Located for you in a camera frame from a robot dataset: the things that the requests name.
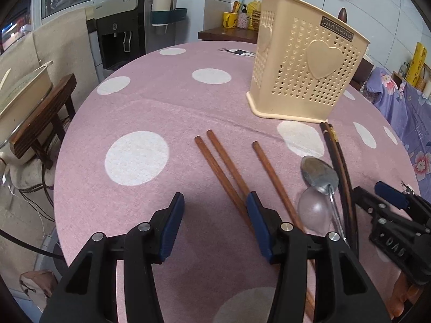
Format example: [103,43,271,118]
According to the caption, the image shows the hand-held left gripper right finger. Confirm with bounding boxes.
[245,191,393,323]

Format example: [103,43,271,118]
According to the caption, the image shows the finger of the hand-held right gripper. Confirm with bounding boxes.
[375,181,431,223]
[352,186,393,223]

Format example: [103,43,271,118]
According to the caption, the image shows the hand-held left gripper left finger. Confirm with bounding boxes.
[40,192,186,323]

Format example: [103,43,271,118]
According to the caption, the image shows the black chopstick with gold band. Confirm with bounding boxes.
[327,123,359,254]
[319,122,353,244]

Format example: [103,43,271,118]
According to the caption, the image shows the brown wooden chopstick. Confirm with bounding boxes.
[252,141,319,322]
[206,129,251,197]
[194,135,254,231]

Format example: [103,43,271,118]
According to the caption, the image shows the cream plastic utensil holder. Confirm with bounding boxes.
[245,0,371,124]

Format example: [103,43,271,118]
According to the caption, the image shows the person's right hand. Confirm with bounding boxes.
[387,271,425,317]

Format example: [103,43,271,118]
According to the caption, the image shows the metal spoon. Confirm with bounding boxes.
[300,155,349,244]

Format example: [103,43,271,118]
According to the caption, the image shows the clear plastic spoon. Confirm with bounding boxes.
[296,186,333,234]

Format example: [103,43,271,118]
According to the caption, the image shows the purple floral cloth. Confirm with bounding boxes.
[360,66,431,204]

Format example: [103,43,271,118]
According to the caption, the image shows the pink polka dot tablecloth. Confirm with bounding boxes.
[53,40,422,323]

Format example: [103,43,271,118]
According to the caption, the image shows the yellow packet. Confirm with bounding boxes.
[405,42,428,90]

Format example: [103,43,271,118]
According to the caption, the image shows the brown bag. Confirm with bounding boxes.
[19,270,58,305]

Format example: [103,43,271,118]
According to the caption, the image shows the wooden chair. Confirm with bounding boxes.
[9,73,78,171]

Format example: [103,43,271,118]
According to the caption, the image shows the dark wooden counter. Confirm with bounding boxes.
[197,26,260,44]

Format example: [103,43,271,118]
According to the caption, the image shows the black and white water dispenser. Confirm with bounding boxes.
[86,0,156,82]

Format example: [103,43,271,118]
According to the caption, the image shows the yellow mug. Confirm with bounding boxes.
[222,11,240,29]

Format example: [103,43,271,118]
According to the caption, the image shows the yellow soap bottle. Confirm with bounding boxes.
[247,0,263,29]

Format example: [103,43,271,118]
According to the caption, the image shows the black cable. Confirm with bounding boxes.
[0,228,65,261]

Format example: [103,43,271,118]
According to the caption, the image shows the teal wall holder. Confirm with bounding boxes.
[150,7,188,28]

